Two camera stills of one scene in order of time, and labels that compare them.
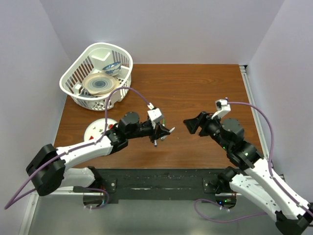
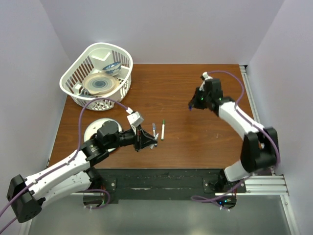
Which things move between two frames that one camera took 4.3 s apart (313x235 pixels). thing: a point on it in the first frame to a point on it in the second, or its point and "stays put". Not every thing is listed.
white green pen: (164, 122) stays put
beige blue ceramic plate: (99, 84) stays put
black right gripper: (203, 117) to (195, 102)
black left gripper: (158, 131) to (142, 139)
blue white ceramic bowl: (113, 69) stays put
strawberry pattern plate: (95, 128) stays put
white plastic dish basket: (100, 68) stays put
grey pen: (172, 129) to (152, 145)
